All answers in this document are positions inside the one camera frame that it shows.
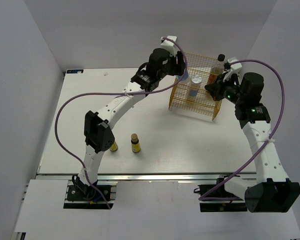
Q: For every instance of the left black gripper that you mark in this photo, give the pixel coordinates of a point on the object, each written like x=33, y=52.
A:
x=177, y=68

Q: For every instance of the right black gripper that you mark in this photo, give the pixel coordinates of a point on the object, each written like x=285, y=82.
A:
x=215, y=90

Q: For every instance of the blue label spice jar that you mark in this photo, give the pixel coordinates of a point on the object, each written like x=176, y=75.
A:
x=194, y=85
x=183, y=79

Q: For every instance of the soy sauce bottle red label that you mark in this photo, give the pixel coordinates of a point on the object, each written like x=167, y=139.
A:
x=216, y=69

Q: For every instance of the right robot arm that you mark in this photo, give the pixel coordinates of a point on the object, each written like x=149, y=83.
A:
x=273, y=191

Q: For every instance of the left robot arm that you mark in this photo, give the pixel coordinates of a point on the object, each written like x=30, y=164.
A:
x=98, y=125

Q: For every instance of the right small yellow bottle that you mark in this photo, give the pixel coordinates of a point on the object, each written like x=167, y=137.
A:
x=135, y=143

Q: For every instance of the small yellow bottle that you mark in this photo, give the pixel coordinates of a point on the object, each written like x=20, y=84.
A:
x=135, y=143
x=114, y=147

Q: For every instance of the left small yellow bottle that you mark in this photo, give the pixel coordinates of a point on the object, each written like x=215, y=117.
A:
x=114, y=147

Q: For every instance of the blue table sticker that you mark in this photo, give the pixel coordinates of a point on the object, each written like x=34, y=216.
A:
x=74, y=71

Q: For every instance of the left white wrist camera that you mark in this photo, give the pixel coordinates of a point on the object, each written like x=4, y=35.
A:
x=168, y=45

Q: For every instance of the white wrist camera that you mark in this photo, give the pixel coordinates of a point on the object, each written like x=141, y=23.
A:
x=168, y=45
x=231, y=66

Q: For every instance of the yellow wire basket rack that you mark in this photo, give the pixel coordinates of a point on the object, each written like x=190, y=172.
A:
x=202, y=106

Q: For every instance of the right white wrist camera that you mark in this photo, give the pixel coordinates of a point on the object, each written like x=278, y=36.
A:
x=231, y=66

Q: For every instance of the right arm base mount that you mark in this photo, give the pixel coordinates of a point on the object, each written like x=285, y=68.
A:
x=220, y=200

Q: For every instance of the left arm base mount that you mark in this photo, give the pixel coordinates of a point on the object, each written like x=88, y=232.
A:
x=80, y=196

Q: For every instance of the aluminium table frame rail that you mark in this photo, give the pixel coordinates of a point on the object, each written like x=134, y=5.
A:
x=148, y=177

